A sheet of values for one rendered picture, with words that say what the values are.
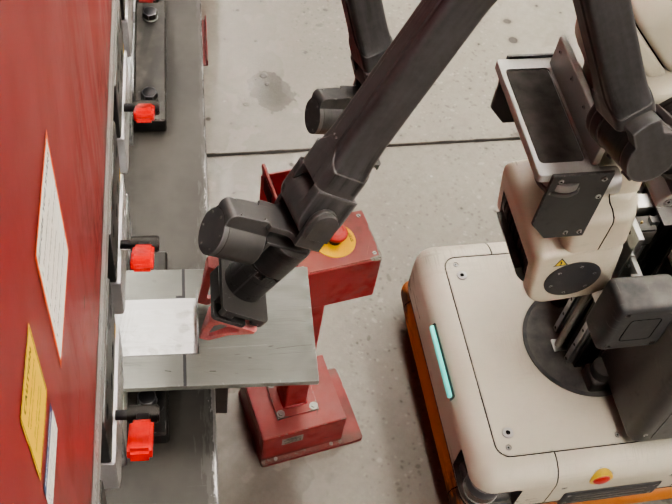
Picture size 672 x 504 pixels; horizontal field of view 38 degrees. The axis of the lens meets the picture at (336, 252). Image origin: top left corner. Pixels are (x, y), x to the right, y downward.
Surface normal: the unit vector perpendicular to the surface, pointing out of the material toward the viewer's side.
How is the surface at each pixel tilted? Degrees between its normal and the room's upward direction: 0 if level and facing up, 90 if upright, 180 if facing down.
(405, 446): 0
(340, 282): 90
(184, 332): 0
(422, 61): 77
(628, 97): 72
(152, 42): 0
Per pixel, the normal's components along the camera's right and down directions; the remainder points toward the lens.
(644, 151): 0.33, 0.65
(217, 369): 0.11, -0.58
